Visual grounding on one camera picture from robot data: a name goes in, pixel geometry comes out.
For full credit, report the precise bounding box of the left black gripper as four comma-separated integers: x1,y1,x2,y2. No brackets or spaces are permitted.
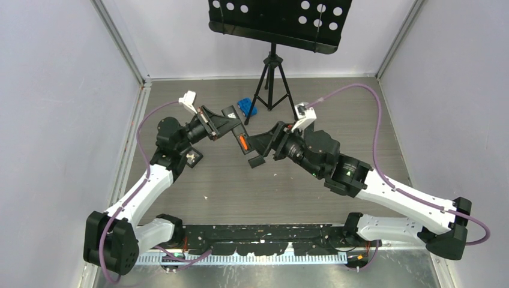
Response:
176,106,240,152

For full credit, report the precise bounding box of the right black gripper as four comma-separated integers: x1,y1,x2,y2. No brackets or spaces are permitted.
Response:
247,121,323,178

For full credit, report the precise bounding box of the black remote with buttons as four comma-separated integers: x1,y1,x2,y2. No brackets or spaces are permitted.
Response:
221,106,252,155

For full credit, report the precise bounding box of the orange battery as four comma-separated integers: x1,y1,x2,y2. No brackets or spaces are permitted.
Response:
239,135,248,151

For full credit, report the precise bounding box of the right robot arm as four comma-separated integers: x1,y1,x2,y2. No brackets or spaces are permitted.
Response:
246,122,472,260

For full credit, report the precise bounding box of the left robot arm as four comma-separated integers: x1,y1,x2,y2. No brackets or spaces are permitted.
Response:
83,106,242,275

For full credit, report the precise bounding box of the blue toy car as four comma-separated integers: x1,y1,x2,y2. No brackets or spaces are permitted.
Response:
237,98,258,117

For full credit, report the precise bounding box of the black music stand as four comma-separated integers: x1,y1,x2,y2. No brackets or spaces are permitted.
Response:
208,0,352,110

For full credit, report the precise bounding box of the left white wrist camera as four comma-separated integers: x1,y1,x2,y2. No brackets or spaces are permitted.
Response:
178,91,197,115

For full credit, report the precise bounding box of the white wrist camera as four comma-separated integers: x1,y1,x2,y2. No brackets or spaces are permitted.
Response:
178,91,197,115
291,102,317,133

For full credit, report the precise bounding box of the black square frame box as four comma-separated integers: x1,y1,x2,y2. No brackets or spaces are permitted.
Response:
185,147,203,169

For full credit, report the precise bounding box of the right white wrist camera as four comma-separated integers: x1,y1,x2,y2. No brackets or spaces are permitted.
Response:
291,102,317,133

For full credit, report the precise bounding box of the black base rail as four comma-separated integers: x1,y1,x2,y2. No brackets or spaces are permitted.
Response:
158,223,382,257

